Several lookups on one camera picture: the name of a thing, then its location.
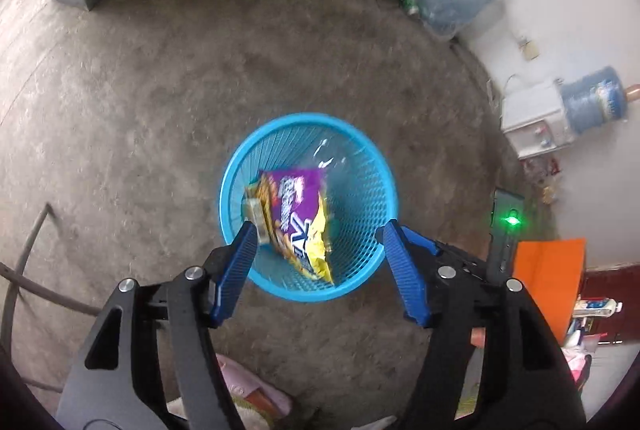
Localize blue water jug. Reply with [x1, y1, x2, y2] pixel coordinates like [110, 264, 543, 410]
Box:
[560, 66, 640, 135]

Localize clear plastic wrapper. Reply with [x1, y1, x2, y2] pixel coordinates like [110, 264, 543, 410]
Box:
[312, 137, 351, 171]

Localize grey bent tube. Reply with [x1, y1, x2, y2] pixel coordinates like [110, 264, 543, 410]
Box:
[0, 202, 103, 393]

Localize white bottle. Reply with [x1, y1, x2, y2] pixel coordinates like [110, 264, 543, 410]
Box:
[574, 299, 623, 318]

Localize pink cloth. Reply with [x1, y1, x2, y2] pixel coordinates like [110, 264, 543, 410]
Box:
[215, 352, 293, 430]

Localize blue plastic mesh wastebasket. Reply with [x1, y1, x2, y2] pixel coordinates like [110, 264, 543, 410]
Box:
[219, 112, 399, 303]

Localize purple yellow chips bag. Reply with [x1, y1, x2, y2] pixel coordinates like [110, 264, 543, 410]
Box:
[257, 167, 336, 285]

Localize orange yellow snack packet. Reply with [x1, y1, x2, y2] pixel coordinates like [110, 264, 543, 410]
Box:
[243, 177, 273, 245]

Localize dark red cabinet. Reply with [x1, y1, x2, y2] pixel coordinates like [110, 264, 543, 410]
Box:
[570, 262, 640, 346]

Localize pink toy clutter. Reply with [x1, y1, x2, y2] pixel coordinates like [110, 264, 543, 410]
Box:
[560, 330, 593, 393]

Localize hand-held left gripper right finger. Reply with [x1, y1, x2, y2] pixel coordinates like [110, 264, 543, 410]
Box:
[375, 219, 586, 430]

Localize white water dispenser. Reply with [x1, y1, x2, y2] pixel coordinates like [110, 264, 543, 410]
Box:
[502, 80, 576, 161]

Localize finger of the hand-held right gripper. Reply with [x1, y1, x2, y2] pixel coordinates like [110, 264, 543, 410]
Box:
[399, 226, 496, 283]

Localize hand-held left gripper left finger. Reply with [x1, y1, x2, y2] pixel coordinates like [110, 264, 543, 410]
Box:
[55, 220, 260, 430]

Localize small colourful floor items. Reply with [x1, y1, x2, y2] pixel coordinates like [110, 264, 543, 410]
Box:
[525, 155, 562, 205]

